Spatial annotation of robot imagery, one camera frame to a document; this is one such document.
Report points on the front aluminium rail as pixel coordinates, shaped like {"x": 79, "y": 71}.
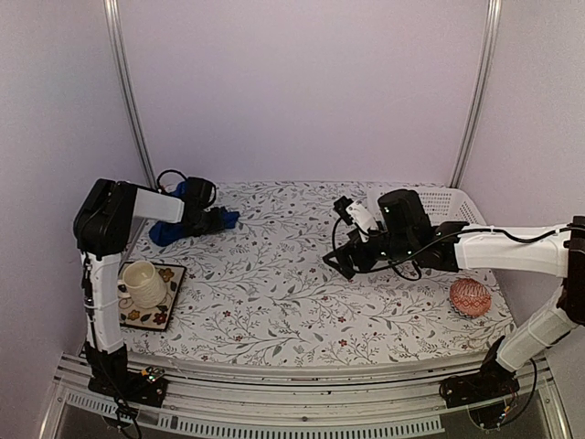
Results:
{"x": 400, "y": 400}

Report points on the dark blue towel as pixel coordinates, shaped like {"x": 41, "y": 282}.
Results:
{"x": 164, "y": 233}

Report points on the white plastic perforated basket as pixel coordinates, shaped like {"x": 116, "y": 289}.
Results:
{"x": 440, "y": 203}

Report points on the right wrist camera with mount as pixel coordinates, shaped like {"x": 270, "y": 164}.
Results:
{"x": 355, "y": 214}

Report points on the left aluminium frame post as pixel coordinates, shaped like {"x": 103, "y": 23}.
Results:
{"x": 114, "y": 27}

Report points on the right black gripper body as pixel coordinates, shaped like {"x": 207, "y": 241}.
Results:
{"x": 398, "y": 246}

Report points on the aluminium frame post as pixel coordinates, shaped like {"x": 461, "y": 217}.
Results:
{"x": 487, "y": 53}
{"x": 114, "y": 27}

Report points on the floral square coaster tile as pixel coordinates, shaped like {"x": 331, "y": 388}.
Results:
{"x": 156, "y": 318}

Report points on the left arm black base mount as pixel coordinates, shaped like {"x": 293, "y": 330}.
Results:
{"x": 111, "y": 377}

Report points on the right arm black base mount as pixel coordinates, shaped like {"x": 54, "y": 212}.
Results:
{"x": 491, "y": 381}

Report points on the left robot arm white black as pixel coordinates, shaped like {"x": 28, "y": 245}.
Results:
{"x": 102, "y": 229}

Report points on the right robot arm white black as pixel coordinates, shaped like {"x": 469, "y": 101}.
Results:
{"x": 542, "y": 267}

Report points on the floral patterned tablecloth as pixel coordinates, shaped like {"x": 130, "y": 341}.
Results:
{"x": 261, "y": 295}

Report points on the right aluminium frame post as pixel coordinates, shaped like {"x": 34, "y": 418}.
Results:
{"x": 487, "y": 53}

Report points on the cream ribbed mug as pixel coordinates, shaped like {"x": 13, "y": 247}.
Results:
{"x": 142, "y": 283}

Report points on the red white patterned bowl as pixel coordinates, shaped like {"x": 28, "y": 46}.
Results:
{"x": 470, "y": 298}

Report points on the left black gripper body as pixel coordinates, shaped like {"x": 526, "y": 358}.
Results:
{"x": 207, "y": 223}

